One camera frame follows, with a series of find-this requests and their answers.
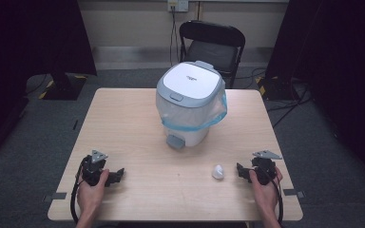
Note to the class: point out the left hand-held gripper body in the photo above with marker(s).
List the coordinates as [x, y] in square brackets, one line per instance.
[92, 169]

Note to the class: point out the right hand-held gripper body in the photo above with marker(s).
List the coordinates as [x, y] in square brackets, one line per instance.
[263, 167]

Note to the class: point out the person's left hand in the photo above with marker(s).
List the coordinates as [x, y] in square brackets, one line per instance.
[90, 198]

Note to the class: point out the person's right hand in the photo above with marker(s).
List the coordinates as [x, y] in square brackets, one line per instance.
[266, 198]

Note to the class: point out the crumpled white paper ball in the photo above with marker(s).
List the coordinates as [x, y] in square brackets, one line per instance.
[218, 172]

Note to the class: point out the grey tape strip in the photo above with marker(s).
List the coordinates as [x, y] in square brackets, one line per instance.
[55, 196]
[294, 192]

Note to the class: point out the clear blue-edged trash bag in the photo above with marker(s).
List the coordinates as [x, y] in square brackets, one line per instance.
[183, 115]

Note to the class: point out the black stand base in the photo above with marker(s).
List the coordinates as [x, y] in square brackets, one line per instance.
[64, 88]
[275, 90]

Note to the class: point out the white pedal trash can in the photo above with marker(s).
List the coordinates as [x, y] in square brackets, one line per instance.
[188, 80]

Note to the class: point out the black folding chair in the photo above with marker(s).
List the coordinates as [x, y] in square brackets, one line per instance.
[214, 50]

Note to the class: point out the dark curtain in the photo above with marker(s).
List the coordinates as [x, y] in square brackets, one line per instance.
[339, 63]
[28, 47]

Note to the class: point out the white wall socket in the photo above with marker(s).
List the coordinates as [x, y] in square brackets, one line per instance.
[177, 5]

